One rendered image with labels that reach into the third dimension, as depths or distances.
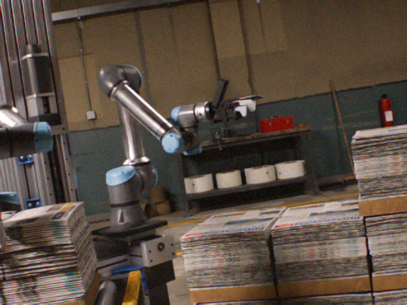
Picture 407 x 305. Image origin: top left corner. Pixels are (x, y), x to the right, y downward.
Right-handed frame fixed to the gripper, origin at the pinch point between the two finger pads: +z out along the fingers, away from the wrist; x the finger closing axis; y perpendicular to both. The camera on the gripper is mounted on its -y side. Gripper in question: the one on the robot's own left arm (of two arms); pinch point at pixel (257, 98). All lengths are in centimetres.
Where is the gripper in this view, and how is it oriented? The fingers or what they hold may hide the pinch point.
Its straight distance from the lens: 227.9
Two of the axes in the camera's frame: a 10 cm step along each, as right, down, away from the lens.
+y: 2.0, 9.6, 1.8
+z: 9.0, -1.2, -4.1
